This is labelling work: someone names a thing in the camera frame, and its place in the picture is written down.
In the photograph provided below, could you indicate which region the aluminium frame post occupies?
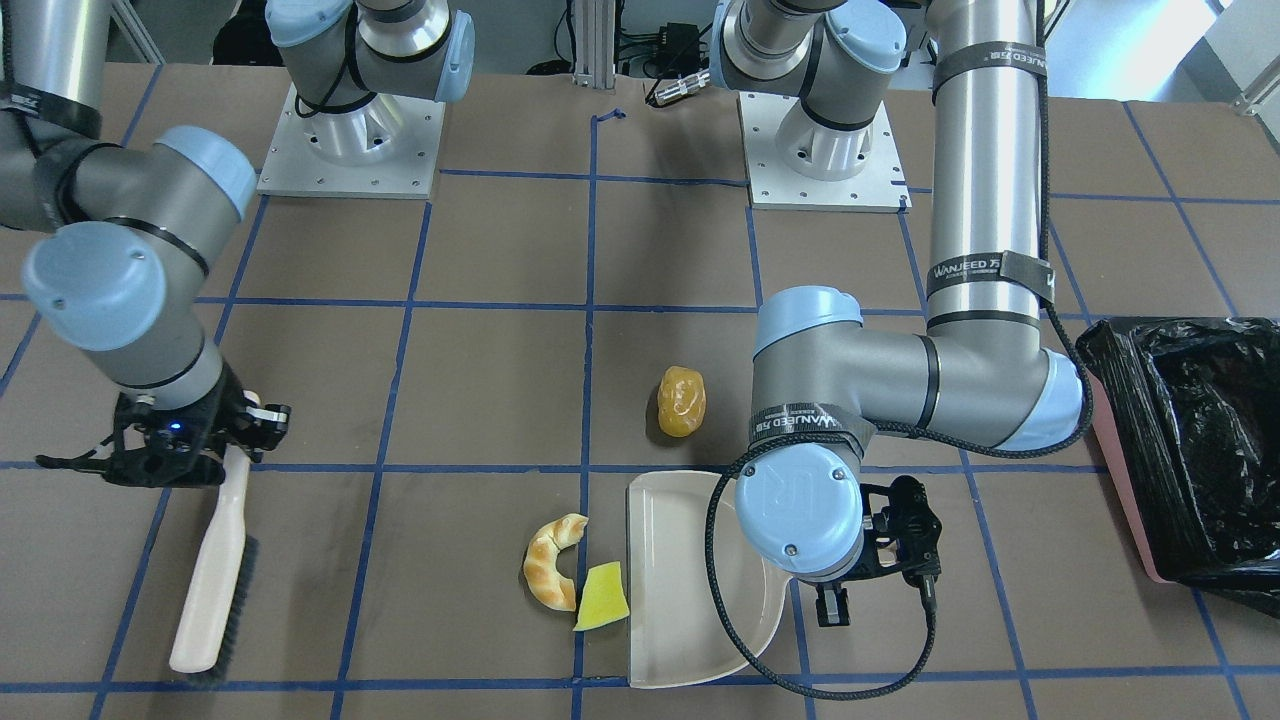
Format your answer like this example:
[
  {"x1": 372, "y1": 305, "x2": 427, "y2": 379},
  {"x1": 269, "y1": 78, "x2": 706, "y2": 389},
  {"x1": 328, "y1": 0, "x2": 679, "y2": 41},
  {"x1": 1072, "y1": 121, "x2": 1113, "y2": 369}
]
[{"x1": 570, "y1": 0, "x2": 618, "y2": 94}]

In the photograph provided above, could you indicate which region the beige plastic dustpan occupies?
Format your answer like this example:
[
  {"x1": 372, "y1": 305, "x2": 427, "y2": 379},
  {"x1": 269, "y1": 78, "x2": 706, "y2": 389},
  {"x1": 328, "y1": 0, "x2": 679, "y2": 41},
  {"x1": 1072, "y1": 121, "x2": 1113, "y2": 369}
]
[{"x1": 627, "y1": 470, "x2": 790, "y2": 689}]

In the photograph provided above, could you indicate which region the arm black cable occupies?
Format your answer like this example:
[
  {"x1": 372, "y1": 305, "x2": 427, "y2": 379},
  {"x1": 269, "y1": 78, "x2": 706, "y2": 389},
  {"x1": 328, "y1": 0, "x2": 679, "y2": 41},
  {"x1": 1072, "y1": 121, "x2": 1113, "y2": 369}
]
[
  {"x1": 704, "y1": 0, "x2": 1093, "y2": 701},
  {"x1": 36, "y1": 439, "x2": 125, "y2": 473}
]

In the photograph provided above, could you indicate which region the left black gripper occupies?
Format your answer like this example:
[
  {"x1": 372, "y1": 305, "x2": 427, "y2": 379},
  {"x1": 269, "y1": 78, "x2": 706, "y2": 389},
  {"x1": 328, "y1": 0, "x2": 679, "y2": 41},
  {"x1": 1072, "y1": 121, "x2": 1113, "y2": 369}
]
[{"x1": 814, "y1": 477, "x2": 943, "y2": 628}]

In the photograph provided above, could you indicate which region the beige hand brush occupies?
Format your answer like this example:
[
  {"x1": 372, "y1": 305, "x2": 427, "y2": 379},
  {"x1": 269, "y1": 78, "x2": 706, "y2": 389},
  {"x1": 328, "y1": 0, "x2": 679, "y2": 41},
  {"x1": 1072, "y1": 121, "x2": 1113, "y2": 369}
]
[{"x1": 169, "y1": 439, "x2": 259, "y2": 685}]

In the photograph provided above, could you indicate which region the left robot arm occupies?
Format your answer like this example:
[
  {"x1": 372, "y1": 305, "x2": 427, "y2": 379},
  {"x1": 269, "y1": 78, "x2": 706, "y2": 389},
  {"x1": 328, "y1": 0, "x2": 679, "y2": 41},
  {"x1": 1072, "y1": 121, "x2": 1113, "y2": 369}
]
[{"x1": 710, "y1": 1, "x2": 1088, "y2": 614}]

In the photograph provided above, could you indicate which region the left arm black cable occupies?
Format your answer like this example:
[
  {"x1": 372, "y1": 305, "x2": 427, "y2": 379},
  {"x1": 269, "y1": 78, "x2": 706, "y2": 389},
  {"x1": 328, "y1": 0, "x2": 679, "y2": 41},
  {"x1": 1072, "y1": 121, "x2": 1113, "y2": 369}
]
[{"x1": 704, "y1": 0, "x2": 1093, "y2": 701}]

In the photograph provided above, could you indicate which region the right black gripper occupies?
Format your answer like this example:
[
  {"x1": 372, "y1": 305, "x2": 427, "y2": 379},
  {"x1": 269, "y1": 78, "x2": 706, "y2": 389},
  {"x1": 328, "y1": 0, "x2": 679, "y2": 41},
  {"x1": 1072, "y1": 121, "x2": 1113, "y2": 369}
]
[{"x1": 105, "y1": 365, "x2": 292, "y2": 488}]

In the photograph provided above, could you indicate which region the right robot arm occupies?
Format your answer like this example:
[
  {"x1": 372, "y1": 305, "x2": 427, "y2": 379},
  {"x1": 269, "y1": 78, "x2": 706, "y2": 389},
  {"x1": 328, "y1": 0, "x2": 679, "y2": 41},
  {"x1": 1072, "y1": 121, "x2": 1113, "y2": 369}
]
[{"x1": 3, "y1": 1, "x2": 476, "y2": 488}]

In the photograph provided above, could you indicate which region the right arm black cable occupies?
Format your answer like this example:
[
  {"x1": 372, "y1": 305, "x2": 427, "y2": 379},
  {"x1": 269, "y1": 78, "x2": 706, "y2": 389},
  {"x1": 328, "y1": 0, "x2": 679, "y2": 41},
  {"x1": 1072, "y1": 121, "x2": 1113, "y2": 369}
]
[{"x1": 36, "y1": 439, "x2": 125, "y2": 473}]

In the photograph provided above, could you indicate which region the croissant bread piece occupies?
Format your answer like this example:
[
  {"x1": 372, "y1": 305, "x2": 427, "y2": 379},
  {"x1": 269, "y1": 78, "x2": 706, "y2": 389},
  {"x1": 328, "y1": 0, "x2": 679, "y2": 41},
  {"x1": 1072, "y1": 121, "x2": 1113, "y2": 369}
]
[{"x1": 522, "y1": 512, "x2": 589, "y2": 612}]

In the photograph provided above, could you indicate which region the pink bin with black bag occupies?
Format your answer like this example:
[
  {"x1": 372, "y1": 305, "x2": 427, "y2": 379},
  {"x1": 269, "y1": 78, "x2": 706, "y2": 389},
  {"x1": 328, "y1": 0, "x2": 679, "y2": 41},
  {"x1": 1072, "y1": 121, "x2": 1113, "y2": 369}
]
[{"x1": 1076, "y1": 316, "x2": 1279, "y2": 616}]

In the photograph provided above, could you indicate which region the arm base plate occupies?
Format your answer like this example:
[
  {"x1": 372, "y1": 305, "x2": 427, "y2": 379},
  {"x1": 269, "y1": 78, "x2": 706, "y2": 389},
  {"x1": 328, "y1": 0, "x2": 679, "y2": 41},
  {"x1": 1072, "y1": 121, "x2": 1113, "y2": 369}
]
[
  {"x1": 739, "y1": 92, "x2": 911, "y2": 213},
  {"x1": 257, "y1": 91, "x2": 445, "y2": 199}
]

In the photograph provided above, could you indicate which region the yellow sponge piece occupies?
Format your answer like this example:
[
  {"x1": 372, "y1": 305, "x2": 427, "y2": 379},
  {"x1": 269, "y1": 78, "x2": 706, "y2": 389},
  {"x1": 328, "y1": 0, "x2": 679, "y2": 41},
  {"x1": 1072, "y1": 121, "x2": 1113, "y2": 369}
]
[{"x1": 573, "y1": 561, "x2": 630, "y2": 632}]

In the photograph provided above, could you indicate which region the orange-yellow bread roll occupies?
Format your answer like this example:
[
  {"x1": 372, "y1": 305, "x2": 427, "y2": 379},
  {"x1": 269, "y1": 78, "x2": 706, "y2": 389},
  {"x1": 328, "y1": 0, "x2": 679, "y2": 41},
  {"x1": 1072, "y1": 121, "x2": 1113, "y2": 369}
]
[{"x1": 655, "y1": 365, "x2": 707, "y2": 438}]

